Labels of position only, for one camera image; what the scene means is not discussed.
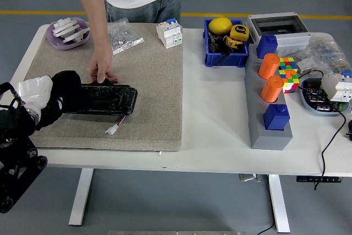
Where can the black film-wrapped panel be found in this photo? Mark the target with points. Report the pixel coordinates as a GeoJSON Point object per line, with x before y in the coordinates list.
{"type": "Point", "coordinates": [115, 100]}

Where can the grey-brown mat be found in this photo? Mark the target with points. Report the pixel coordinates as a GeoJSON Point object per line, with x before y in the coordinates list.
{"type": "Point", "coordinates": [159, 94]}

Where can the purple tray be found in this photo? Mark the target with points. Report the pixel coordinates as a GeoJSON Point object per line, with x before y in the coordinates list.
{"type": "Point", "coordinates": [55, 43]}

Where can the dark brown tool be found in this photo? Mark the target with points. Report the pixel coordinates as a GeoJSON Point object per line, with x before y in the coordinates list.
{"type": "Point", "coordinates": [215, 43]}

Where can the clear bags of components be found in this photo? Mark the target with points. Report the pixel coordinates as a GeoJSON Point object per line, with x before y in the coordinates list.
{"type": "Point", "coordinates": [327, 53]}

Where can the white plastic plate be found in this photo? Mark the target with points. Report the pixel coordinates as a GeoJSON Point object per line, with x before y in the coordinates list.
{"type": "Point", "coordinates": [78, 34]}
{"type": "Point", "coordinates": [64, 26]}

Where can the colourful puzzle cube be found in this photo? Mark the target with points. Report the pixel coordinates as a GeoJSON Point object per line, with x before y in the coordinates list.
{"type": "Point", "coordinates": [290, 76]}

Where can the grey distribution box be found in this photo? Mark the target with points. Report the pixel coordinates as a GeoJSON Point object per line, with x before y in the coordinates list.
{"type": "Point", "coordinates": [291, 38]}

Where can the metal bracket under table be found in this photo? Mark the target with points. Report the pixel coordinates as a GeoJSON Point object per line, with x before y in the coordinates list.
{"type": "Point", "coordinates": [248, 177]}

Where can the light blue tray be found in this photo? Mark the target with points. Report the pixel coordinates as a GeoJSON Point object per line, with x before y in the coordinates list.
{"type": "Point", "coordinates": [306, 103]}

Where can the black plug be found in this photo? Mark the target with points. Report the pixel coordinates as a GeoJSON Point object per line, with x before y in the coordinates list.
{"type": "Point", "coordinates": [349, 127]}

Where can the person's right hand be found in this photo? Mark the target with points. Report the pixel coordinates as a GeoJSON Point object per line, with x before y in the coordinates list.
{"type": "Point", "coordinates": [101, 64]}

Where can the white circuit breaker stack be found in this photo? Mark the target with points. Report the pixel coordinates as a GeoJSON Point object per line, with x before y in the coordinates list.
{"type": "Point", "coordinates": [338, 86]}

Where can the black rag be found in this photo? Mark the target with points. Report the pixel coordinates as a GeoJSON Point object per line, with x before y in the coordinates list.
{"type": "Point", "coordinates": [68, 83]}

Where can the grey block holder base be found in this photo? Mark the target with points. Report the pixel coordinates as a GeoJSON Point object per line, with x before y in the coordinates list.
{"type": "Point", "coordinates": [255, 114]}

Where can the orange cylinder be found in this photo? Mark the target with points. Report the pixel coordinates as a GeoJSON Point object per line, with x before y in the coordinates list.
{"type": "Point", "coordinates": [272, 89]}
{"type": "Point", "coordinates": [268, 67]}

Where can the black table control panel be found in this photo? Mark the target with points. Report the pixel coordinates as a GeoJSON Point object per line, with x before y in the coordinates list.
{"type": "Point", "coordinates": [319, 179]}

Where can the white circuit breaker, blue levers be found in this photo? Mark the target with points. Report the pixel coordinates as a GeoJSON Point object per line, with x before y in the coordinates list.
{"type": "Point", "coordinates": [169, 34]}

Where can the white table leg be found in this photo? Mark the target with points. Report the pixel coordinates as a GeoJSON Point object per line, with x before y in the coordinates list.
{"type": "Point", "coordinates": [279, 204]}
{"type": "Point", "coordinates": [81, 196]}

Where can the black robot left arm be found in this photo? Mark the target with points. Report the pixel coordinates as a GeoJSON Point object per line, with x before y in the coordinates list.
{"type": "Point", "coordinates": [16, 130]}

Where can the yellow tape measure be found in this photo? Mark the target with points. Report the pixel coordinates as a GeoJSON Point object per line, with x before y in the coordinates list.
{"type": "Point", "coordinates": [239, 32]}

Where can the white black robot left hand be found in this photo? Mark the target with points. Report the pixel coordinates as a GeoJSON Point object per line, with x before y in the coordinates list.
{"type": "Point", "coordinates": [35, 90]}

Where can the clear bag of screws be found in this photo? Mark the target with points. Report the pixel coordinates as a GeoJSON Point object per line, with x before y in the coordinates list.
{"type": "Point", "coordinates": [125, 37]}

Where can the black components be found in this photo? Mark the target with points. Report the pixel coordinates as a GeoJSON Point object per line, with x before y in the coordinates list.
{"type": "Point", "coordinates": [316, 97]}

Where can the blue block with knob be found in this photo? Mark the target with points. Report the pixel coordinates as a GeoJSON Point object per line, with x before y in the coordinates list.
{"type": "Point", "coordinates": [276, 118]}
{"type": "Point", "coordinates": [266, 46]}

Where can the yellow lemon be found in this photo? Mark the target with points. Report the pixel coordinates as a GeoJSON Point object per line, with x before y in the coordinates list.
{"type": "Point", "coordinates": [220, 25]}

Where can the blue plastic bin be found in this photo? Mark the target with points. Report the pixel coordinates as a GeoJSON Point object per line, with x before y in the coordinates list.
{"type": "Point", "coordinates": [225, 60]}

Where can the yellow black tool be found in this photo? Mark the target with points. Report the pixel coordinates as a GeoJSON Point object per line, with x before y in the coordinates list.
{"type": "Point", "coordinates": [233, 43]}

